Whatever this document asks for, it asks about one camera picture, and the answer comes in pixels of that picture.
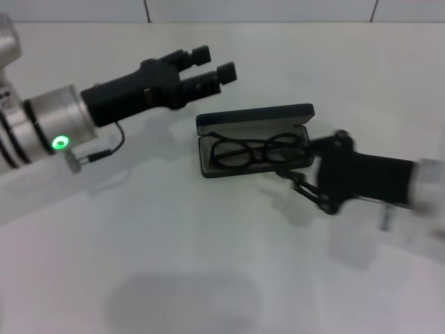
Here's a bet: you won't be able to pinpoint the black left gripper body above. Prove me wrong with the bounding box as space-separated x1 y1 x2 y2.
79 58 186 129

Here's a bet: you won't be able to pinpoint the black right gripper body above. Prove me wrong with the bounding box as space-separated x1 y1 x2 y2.
311 129 423 216

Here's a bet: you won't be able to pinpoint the black glasses case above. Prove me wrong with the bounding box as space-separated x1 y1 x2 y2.
195 102 316 180

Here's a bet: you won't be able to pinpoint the black round-frame glasses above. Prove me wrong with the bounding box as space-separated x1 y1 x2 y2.
209 132 311 172

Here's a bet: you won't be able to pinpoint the silver right wrist connector plug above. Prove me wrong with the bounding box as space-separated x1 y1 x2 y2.
380 204 396 231

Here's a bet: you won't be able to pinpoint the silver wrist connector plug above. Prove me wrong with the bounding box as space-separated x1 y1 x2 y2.
380 204 396 231
65 145 95 174

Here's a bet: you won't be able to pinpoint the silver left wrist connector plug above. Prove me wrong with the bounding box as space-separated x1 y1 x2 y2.
65 145 95 174

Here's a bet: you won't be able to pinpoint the thin black left wrist cable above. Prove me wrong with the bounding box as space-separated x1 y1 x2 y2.
88 121 127 163

